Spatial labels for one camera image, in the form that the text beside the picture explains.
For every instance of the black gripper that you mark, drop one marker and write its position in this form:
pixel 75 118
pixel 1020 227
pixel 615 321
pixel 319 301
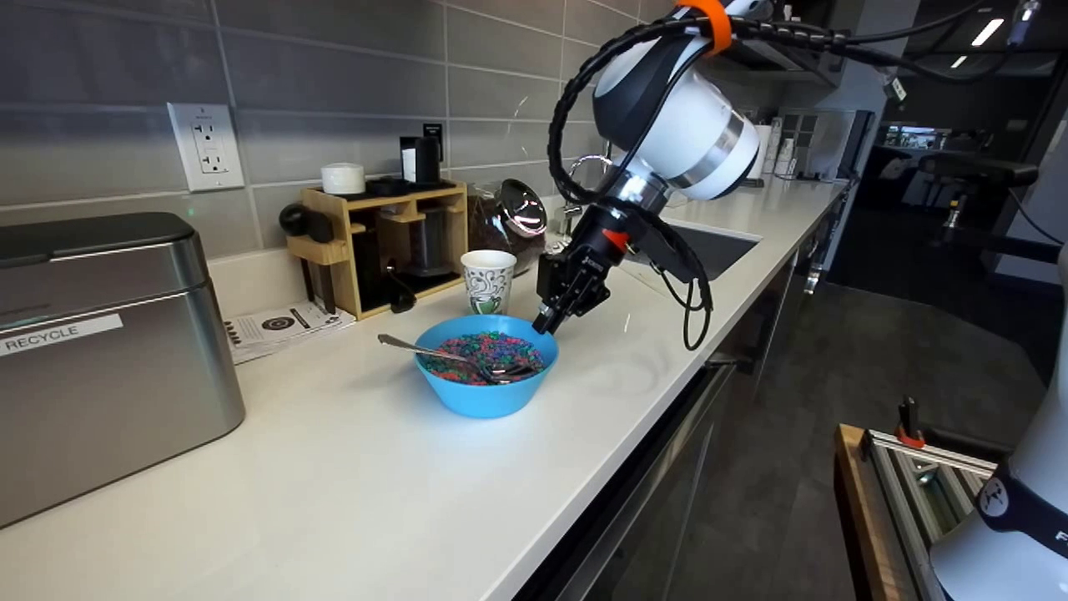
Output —
pixel 581 279

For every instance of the blue plastic bowl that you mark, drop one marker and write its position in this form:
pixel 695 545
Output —
pixel 486 396

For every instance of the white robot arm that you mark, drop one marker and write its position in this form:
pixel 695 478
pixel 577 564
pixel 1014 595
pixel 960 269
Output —
pixel 688 136

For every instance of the white robot base link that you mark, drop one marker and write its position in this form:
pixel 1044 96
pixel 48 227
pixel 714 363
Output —
pixel 1014 545

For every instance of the shiny steel bowl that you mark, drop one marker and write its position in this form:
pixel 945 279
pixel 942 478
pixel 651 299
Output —
pixel 523 210

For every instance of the patterned white paper cup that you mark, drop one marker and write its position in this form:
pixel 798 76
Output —
pixel 488 285

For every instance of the multicoloured beads filling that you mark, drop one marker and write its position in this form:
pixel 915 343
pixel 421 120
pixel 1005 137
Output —
pixel 478 346

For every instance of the dark brown container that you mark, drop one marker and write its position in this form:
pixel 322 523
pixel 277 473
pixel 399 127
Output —
pixel 481 222

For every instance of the metal spoon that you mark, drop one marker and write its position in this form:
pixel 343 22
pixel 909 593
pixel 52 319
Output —
pixel 406 349

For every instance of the undermount kitchen sink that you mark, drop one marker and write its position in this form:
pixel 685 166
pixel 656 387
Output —
pixel 720 252

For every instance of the black bottle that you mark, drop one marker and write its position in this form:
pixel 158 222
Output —
pixel 432 156
pixel 409 161

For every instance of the wooden countertop rack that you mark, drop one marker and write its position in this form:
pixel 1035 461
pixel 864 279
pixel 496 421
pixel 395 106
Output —
pixel 349 269

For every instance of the small white cup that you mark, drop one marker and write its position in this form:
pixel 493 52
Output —
pixel 343 179

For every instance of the black round knob tool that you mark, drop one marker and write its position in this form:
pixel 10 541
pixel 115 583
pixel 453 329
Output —
pixel 299 222

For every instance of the printed paper cards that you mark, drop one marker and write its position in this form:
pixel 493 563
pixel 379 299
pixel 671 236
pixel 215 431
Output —
pixel 277 325

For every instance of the wooden frame with metal rails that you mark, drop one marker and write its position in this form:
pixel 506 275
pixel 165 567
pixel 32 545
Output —
pixel 861 523

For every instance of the white wall outlet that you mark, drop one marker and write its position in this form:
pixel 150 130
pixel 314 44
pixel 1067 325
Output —
pixel 206 145

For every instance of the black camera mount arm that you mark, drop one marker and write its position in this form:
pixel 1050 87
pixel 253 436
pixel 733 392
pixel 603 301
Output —
pixel 979 169

